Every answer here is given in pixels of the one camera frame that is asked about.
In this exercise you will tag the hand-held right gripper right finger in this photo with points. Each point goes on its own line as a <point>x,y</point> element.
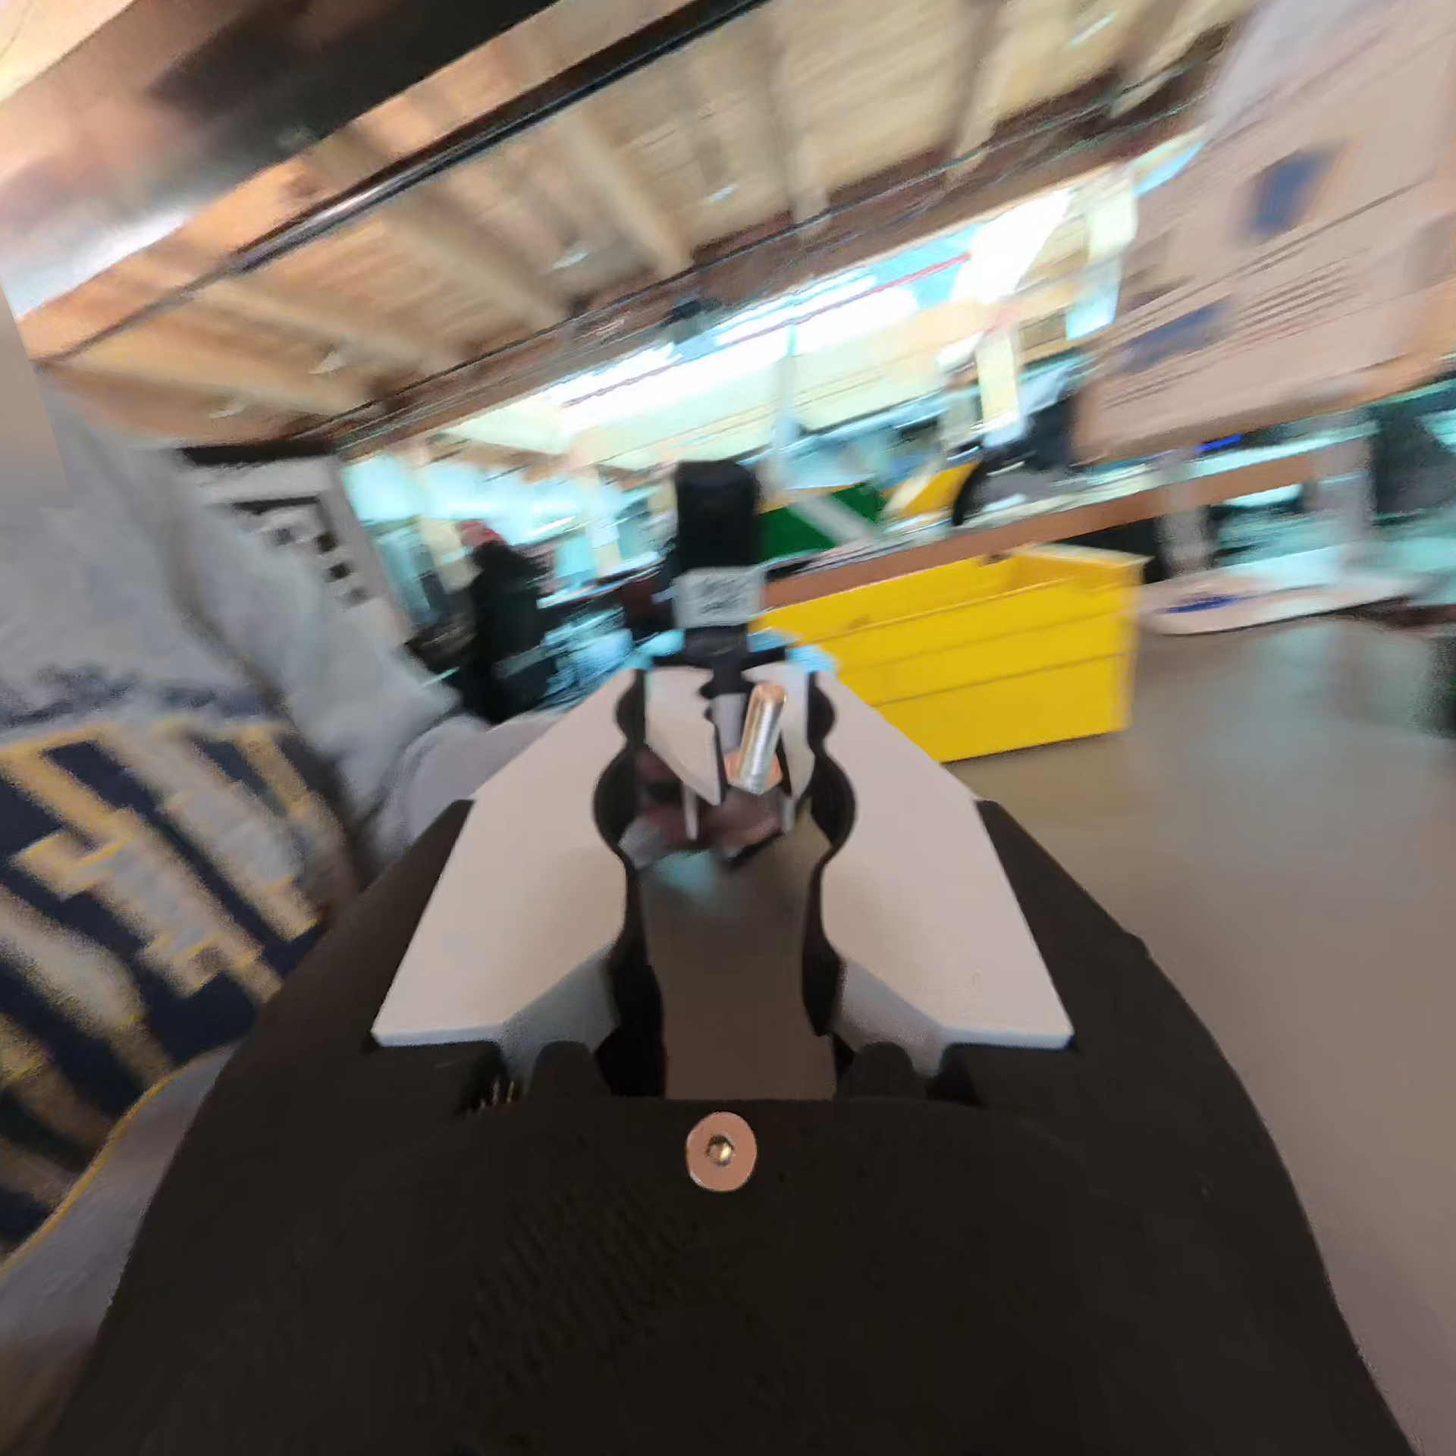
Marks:
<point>944,899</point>

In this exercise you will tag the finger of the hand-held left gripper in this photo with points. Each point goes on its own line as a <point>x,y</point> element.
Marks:
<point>804,740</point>
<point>672,717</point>

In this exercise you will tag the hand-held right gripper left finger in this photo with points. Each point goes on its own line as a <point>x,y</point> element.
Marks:
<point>512,889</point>

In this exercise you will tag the steel bolt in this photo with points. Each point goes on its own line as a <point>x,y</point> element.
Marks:
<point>757,734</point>

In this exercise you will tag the green plastic bin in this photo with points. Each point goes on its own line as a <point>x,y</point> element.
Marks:
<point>809,530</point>

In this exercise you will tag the yellow plastic bin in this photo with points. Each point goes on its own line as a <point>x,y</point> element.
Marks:
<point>979,649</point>

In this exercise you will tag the wooden-top table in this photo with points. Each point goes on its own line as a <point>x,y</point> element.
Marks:
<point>1024,530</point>

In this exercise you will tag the white board stand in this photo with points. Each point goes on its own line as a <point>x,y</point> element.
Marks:
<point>1230,604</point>

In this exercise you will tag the person in grey sweatshirt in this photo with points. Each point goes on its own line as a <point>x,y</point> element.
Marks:
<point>114,637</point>

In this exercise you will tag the printed instruction sheet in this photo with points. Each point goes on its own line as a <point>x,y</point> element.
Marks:
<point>1275,263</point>

